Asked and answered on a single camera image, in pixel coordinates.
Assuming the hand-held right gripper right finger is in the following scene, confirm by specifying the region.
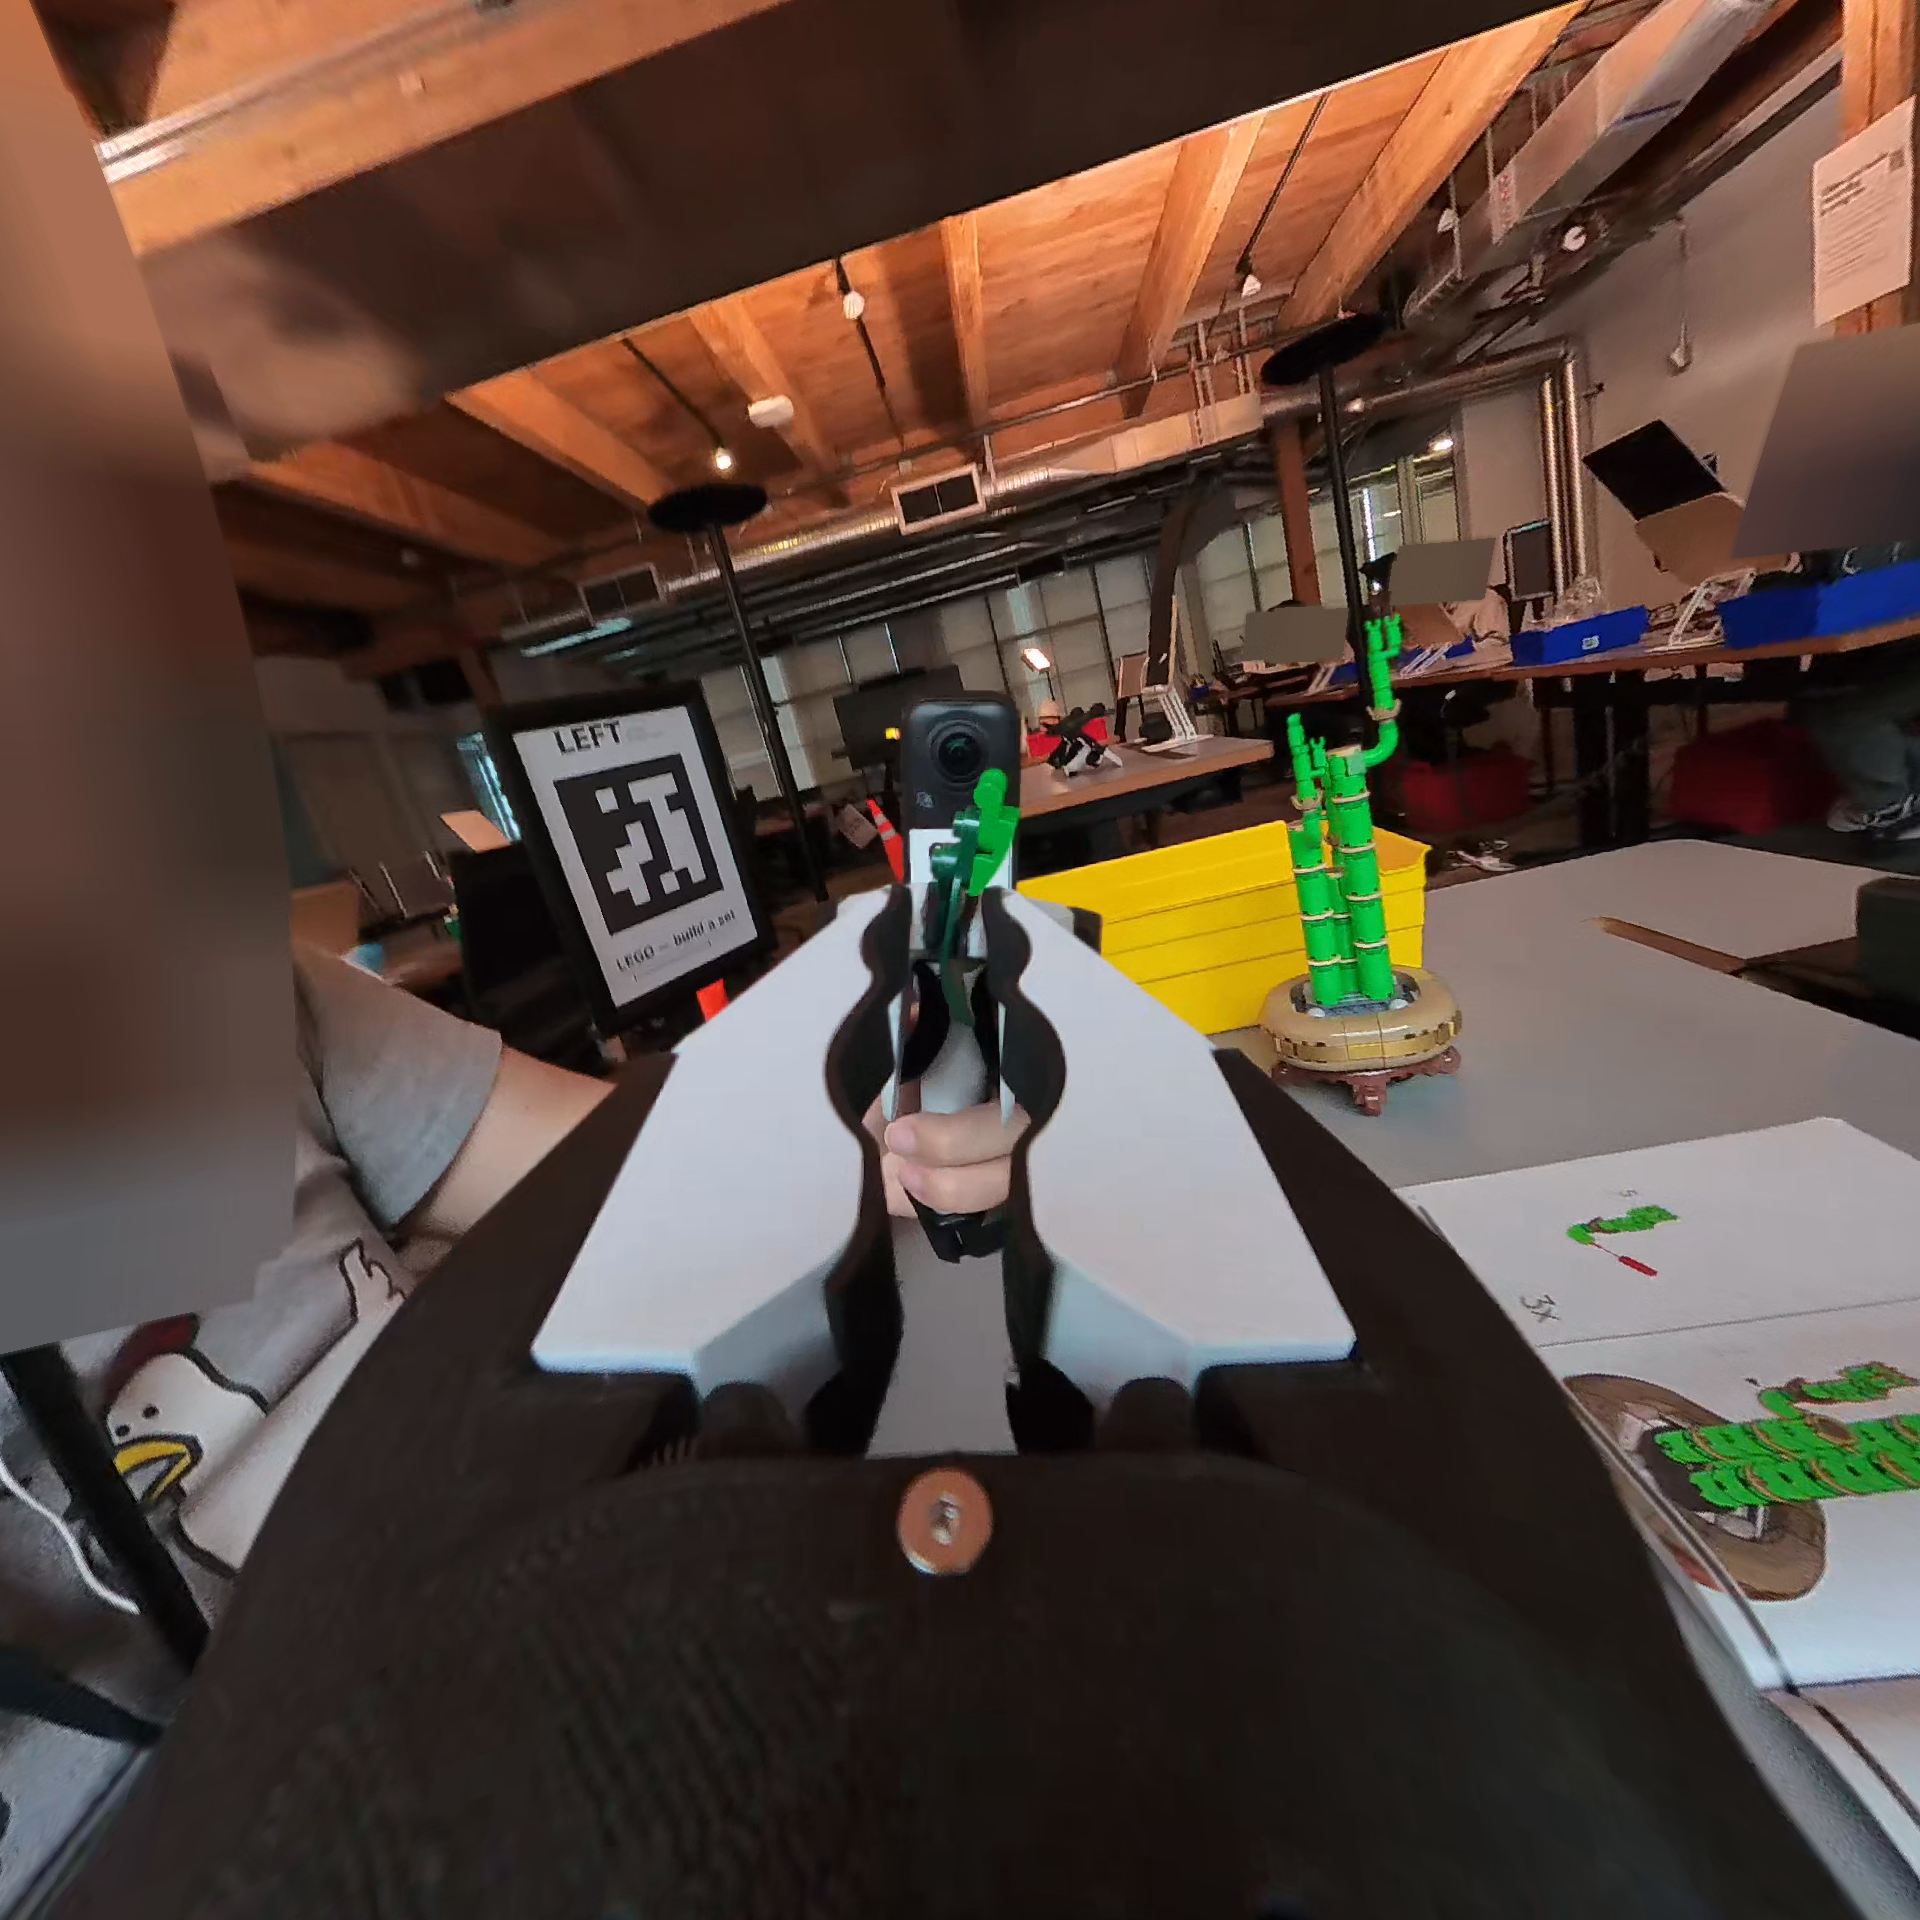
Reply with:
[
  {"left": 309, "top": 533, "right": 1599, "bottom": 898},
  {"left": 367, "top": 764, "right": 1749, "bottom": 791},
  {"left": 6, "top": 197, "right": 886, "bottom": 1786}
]
[{"left": 983, "top": 887, "right": 1360, "bottom": 1444}]

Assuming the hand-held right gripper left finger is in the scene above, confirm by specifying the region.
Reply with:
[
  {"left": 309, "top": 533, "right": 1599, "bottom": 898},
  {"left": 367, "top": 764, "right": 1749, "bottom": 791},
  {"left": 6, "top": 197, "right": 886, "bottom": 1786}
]
[{"left": 533, "top": 883, "right": 921, "bottom": 1456}]

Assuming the dark green lego stem piece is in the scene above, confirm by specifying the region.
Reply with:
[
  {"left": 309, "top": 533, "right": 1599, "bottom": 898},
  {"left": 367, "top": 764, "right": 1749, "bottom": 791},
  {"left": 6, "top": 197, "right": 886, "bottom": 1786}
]
[{"left": 928, "top": 816, "right": 984, "bottom": 963}]

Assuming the bright green lego leaf piece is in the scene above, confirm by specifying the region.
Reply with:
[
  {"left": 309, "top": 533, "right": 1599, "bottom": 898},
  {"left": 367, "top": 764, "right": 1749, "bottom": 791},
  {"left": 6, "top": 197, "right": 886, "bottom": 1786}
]
[{"left": 965, "top": 768, "right": 1024, "bottom": 896}]

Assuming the person's left forearm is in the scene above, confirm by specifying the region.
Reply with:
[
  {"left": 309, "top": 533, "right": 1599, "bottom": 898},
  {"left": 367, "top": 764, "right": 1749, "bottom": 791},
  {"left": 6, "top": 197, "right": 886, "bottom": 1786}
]
[{"left": 392, "top": 1042, "right": 677, "bottom": 1248}]

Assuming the green lego bamboo plant model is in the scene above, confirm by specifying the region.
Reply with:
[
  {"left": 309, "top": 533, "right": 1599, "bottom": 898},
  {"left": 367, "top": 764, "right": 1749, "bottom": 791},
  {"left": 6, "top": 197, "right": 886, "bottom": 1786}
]
[{"left": 1256, "top": 608, "right": 1465, "bottom": 1120}]

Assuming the lego instruction booklet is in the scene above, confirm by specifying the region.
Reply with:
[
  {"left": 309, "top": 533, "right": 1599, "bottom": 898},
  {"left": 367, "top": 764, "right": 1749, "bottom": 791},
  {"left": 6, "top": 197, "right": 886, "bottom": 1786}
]
[{"left": 1393, "top": 1118, "right": 1920, "bottom": 1920}]

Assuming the person's left hand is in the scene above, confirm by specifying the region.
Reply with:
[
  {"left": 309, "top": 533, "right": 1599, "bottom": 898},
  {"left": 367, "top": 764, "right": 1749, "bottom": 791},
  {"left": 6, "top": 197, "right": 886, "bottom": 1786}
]
[{"left": 885, "top": 1107, "right": 1031, "bottom": 1220}]

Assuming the yellow plastic bin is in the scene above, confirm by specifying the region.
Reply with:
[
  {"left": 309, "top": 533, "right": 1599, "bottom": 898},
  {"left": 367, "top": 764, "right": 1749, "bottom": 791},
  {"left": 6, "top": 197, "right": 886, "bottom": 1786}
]
[{"left": 1020, "top": 822, "right": 1432, "bottom": 1038}]

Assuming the black floor lamp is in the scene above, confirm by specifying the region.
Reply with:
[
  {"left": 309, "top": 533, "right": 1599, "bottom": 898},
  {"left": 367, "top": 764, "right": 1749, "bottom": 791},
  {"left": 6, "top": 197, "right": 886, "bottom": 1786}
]
[{"left": 646, "top": 482, "right": 834, "bottom": 909}]

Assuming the red storage box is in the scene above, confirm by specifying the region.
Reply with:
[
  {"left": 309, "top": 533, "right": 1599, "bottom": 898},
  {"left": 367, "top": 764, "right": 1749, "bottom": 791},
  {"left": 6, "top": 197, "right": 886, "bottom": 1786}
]
[
  {"left": 1668, "top": 719, "right": 1824, "bottom": 834},
  {"left": 1386, "top": 749, "right": 1532, "bottom": 838}
]

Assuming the blue plastic bin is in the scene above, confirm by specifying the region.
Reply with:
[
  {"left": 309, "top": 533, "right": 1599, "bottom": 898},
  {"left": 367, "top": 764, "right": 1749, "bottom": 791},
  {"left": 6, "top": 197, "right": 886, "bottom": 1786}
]
[
  {"left": 1716, "top": 563, "right": 1920, "bottom": 648},
  {"left": 1510, "top": 608, "right": 1652, "bottom": 664}
]

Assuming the long workbench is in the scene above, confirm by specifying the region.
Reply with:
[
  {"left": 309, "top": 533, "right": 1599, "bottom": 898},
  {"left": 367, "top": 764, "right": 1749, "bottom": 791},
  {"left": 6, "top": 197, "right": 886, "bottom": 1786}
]
[{"left": 1200, "top": 621, "right": 1920, "bottom": 858}]

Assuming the dark green box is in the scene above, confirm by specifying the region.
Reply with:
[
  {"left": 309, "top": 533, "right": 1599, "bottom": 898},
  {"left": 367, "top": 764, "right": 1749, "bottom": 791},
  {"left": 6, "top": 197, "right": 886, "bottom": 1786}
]
[{"left": 1856, "top": 872, "right": 1920, "bottom": 999}]

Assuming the open cardboard box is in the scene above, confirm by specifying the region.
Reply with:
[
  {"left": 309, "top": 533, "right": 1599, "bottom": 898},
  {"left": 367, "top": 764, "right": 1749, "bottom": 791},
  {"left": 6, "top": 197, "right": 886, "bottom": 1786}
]
[{"left": 1582, "top": 421, "right": 1794, "bottom": 595}]

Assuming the white paper notice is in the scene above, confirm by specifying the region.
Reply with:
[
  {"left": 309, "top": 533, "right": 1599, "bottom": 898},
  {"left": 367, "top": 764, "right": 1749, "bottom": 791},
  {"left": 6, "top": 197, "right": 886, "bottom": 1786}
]
[{"left": 1812, "top": 112, "right": 1920, "bottom": 330}]

